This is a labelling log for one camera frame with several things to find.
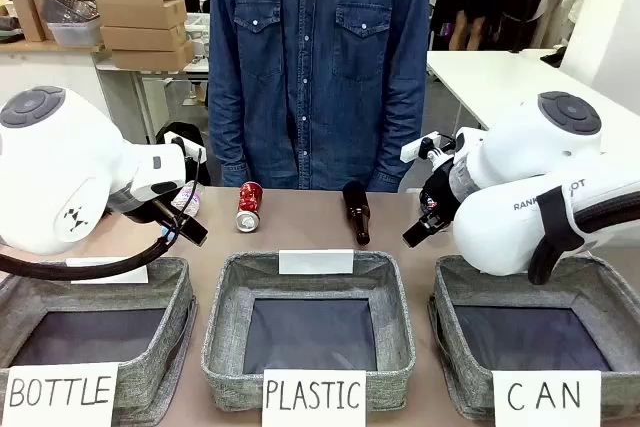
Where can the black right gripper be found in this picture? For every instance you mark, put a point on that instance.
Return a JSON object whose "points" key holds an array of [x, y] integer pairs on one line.
{"points": [[440, 192]]}

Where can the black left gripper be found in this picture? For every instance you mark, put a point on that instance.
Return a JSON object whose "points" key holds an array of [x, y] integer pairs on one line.
{"points": [[162, 212]]}

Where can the crushed pink label plastic bottle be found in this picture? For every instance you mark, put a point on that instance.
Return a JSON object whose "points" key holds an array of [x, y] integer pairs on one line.
{"points": [[192, 194]]}

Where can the crushed red cola can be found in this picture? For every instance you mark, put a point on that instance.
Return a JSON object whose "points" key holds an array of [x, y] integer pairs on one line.
{"points": [[249, 207]]}

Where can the brown glass beer bottle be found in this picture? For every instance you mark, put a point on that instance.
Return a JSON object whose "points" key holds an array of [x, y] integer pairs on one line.
{"points": [[357, 212]]}

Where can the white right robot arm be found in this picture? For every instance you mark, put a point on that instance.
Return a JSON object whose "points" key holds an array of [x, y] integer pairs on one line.
{"points": [[525, 162]]}

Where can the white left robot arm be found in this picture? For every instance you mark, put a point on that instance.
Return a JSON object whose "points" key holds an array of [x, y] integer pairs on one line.
{"points": [[50, 172]]}

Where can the person's right forearm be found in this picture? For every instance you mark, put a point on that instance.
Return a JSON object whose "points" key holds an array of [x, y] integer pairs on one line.
{"points": [[225, 137]]}

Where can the person's left forearm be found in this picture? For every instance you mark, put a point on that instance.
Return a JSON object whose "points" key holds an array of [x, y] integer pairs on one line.
{"points": [[400, 137]]}

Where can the rear label of bottle basket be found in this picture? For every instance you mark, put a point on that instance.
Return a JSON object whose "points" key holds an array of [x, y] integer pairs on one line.
{"points": [[115, 278]]}

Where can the grey fabric plastic basket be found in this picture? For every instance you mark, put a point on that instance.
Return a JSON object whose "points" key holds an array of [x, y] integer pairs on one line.
{"points": [[230, 327]]}

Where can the rear label of plastic basket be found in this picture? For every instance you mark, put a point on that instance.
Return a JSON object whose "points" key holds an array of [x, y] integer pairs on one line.
{"points": [[315, 262]]}

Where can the grey fabric bottle basket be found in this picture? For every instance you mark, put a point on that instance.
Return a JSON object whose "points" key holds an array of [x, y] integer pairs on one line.
{"points": [[150, 372]]}

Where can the CAN paper label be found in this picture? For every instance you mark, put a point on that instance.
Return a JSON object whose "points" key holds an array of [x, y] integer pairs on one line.
{"points": [[545, 397]]}

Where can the grey fabric can basket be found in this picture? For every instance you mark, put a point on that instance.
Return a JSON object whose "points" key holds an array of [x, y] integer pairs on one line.
{"points": [[615, 327]]}

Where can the white side table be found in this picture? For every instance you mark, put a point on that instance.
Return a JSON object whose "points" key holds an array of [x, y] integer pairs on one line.
{"points": [[480, 82]]}

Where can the flat cardboard box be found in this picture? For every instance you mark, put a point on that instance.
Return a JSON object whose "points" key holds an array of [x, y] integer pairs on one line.
{"points": [[142, 38], [150, 57], [142, 14]]}

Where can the person's denim shirt torso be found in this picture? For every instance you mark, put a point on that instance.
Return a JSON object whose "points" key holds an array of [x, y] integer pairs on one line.
{"points": [[310, 72]]}

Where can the PLASTIC paper label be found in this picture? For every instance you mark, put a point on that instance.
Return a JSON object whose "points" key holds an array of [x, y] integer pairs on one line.
{"points": [[314, 397]]}

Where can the BOTTLE paper label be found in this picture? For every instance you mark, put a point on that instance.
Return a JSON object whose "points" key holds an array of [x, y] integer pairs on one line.
{"points": [[60, 392]]}

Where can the wooden shelf board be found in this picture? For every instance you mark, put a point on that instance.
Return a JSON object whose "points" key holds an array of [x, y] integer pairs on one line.
{"points": [[45, 46]]}

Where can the clear plastic storage bin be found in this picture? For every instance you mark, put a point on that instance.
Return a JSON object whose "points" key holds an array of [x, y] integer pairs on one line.
{"points": [[72, 17]]}

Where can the small upright cardboard box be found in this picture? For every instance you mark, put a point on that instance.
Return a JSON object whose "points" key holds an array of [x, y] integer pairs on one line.
{"points": [[30, 17]]}

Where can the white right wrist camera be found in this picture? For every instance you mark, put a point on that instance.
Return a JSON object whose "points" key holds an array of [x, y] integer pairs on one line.
{"points": [[417, 148]]}

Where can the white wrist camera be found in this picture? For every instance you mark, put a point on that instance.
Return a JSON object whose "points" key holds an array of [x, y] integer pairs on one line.
{"points": [[417, 148], [175, 139]]}

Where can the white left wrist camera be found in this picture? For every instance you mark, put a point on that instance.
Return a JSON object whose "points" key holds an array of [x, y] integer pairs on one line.
{"points": [[175, 139]]}

